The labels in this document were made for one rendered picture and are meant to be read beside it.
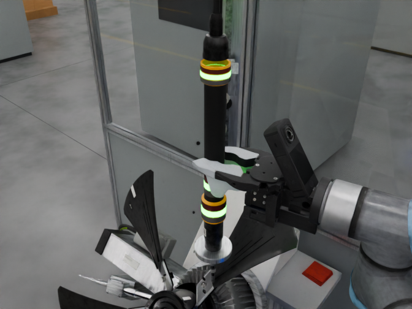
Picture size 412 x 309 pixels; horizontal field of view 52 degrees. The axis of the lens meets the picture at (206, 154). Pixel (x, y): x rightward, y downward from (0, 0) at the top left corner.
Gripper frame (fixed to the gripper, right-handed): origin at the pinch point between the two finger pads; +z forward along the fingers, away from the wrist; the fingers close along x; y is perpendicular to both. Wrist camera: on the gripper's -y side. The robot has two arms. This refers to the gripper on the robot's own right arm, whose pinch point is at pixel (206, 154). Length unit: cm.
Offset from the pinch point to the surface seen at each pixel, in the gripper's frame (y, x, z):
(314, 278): 78, 56, -12
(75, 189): 165, 132, 195
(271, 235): 24.3, 12.6, -8.4
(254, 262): 28.4, 7.6, -7.0
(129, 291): 56, 6, 27
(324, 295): 80, 52, -17
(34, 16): 159, 484, 636
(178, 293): 39.3, 0.7, 7.6
